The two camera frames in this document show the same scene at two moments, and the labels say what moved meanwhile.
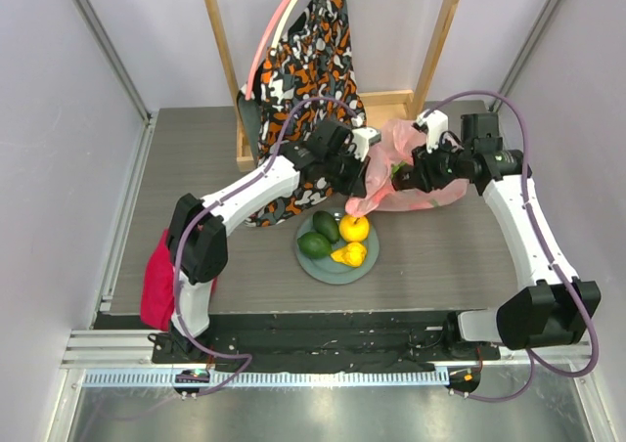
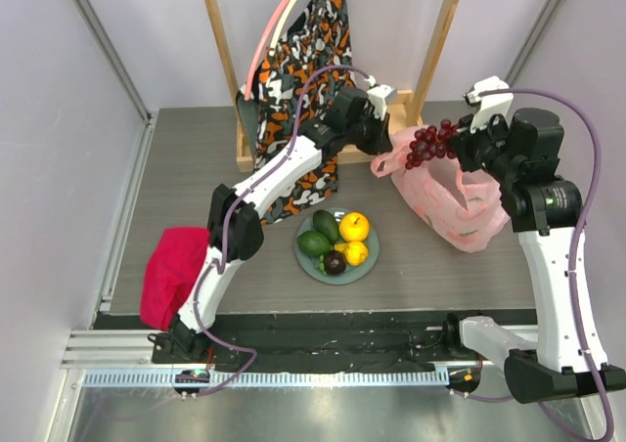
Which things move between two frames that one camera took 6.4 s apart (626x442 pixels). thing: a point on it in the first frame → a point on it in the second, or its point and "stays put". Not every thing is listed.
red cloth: (157, 294) stays put
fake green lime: (314, 245) stays put
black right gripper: (417, 169) → (469, 147)
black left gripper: (355, 184) → (380, 143)
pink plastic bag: (391, 141) → (463, 207)
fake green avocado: (327, 226) stays put
